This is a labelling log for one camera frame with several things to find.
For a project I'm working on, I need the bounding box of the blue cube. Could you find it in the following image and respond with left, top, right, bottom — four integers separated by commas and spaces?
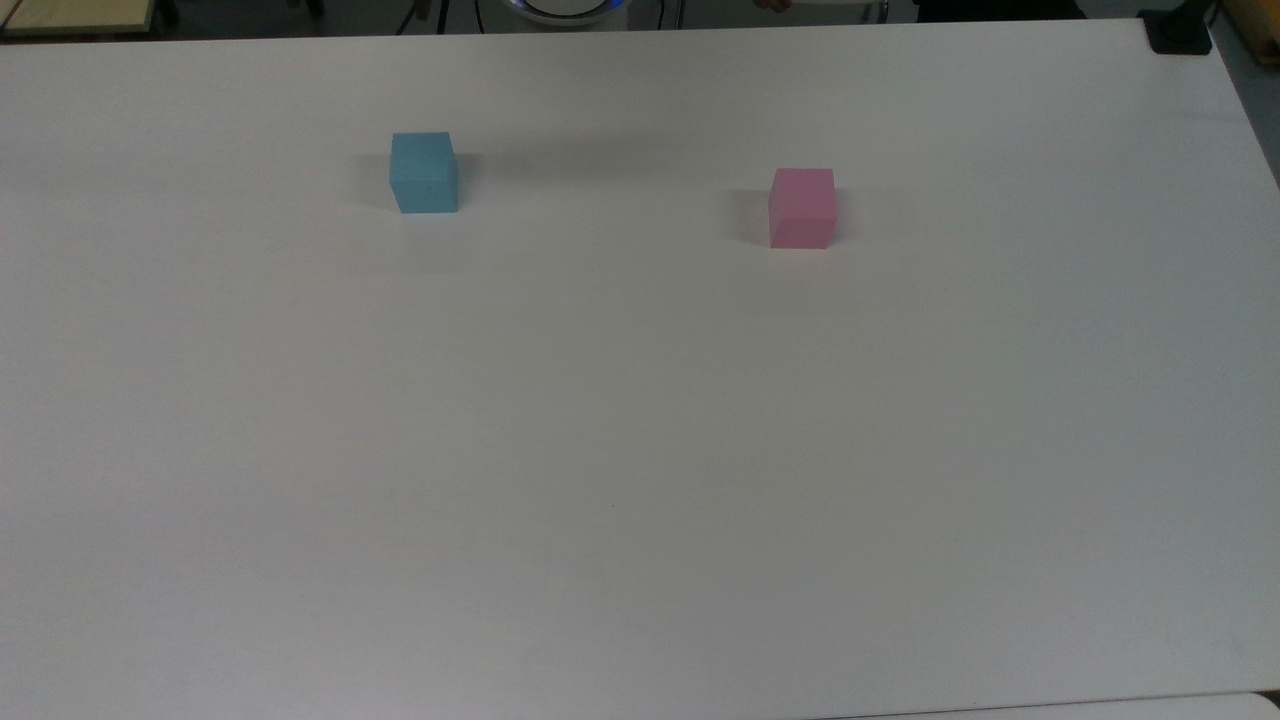
389, 131, 460, 215

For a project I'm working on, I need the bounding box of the black table clamp mount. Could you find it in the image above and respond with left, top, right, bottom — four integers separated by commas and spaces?
1140, 0, 1219, 56

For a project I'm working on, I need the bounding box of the light wooden board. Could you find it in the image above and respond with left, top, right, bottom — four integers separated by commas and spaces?
0, 0, 161, 39

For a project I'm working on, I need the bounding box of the pink cube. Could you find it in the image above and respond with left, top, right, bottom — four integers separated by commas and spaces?
768, 167, 837, 250

